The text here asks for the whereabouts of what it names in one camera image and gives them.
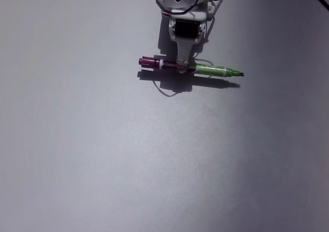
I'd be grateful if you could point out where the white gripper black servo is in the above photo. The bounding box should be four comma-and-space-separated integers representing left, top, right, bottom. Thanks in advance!
168, 18, 208, 75

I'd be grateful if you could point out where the green and purple marker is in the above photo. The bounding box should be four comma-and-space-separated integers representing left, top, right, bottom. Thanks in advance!
138, 56, 245, 79

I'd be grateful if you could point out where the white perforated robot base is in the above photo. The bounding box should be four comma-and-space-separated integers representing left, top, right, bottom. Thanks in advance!
207, 0, 226, 15

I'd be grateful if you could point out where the tan rubber band wrap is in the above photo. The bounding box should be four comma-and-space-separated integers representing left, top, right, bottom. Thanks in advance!
176, 59, 190, 75

